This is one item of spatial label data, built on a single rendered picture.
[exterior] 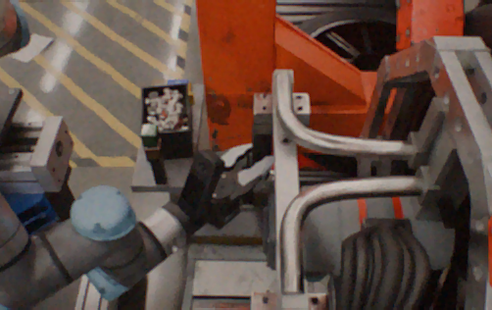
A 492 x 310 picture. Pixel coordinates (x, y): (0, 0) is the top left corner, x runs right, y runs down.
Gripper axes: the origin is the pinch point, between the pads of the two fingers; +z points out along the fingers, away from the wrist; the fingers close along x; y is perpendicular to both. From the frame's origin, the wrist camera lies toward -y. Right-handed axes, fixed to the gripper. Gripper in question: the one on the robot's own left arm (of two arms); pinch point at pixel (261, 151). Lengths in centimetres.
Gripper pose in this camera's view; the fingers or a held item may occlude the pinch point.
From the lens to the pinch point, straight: 80.8
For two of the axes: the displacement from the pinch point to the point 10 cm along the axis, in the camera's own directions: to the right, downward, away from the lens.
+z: 7.2, -5.3, 4.5
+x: 6.9, 5.5, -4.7
